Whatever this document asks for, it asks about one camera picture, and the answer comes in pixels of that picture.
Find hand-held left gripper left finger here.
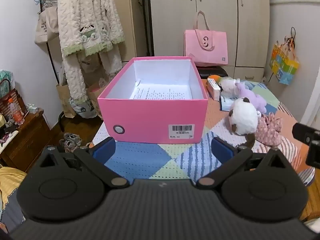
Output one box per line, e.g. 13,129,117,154
37,137,130,189

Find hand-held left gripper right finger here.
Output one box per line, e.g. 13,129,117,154
197,137,292,189

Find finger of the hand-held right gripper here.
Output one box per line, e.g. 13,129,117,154
292,122,320,143
307,141,320,168

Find pink floral cloth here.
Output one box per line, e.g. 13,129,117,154
255,112,284,147

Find white brown plush cat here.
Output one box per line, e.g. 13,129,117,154
226,97,262,149

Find white blue plastic packet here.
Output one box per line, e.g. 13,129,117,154
219,94,238,112

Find pink cardboard shoe box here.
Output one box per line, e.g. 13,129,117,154
97,56,208,144

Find white medicine box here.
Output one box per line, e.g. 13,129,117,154
207,78,222,100

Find purple plush toy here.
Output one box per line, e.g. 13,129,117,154
236,79,267,113

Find small white plush toy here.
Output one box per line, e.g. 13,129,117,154
219,77,242,93

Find patchwork blanket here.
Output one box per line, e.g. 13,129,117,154
91,80,316,187

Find brown paper bag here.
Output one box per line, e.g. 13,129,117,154
55,80,77,119
86,77,110,119

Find colourful paper gift bag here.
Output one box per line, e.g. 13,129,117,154
269,27,300,85

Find wooden nightstand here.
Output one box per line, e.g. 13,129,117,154
0,110,52,173

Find printed paper sheet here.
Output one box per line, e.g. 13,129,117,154
130,81,193,100

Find orange drink bottle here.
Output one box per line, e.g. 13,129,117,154
7,98,25,125

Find yellow quilt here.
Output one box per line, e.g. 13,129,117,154
0,166,28,210

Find pink tote bag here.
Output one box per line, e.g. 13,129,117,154
184,10,228,67

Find black clothes rack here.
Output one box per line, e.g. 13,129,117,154
44,0,64,85

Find brown woven basket bag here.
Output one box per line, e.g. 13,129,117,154
0,79,28,117

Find grey blue cloth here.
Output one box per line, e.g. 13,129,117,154
0,200,25,233

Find teal printed plastic pack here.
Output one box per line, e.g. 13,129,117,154
0,69,14,98

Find black pole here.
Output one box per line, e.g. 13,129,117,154
135,0,154,57

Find beige canvas tote bag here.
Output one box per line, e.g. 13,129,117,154
34,0,60,45

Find cream fleece pajama jacket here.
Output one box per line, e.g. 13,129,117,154
57,0,125,57

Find beige wardrobe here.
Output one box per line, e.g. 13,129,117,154
149,0,272,80

